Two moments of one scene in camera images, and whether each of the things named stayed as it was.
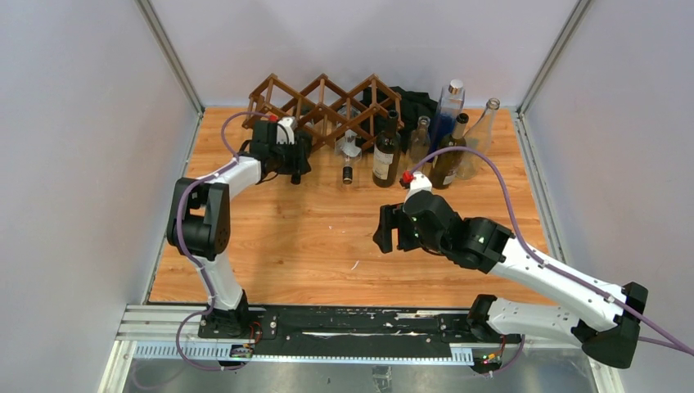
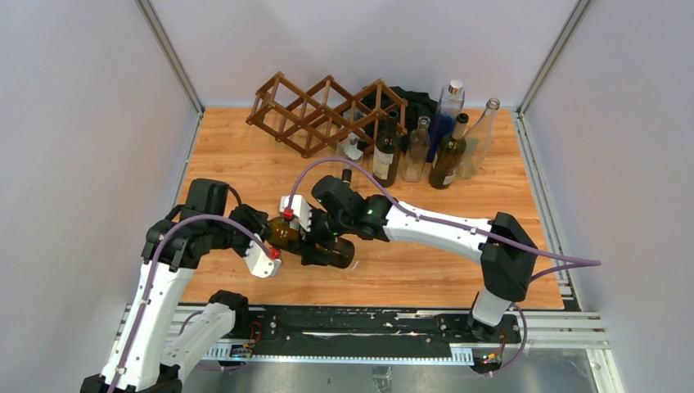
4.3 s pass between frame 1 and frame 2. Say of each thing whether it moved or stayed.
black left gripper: moved
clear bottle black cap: stayed
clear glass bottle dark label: stayed
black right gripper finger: moved
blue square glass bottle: stayed
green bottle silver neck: stayed
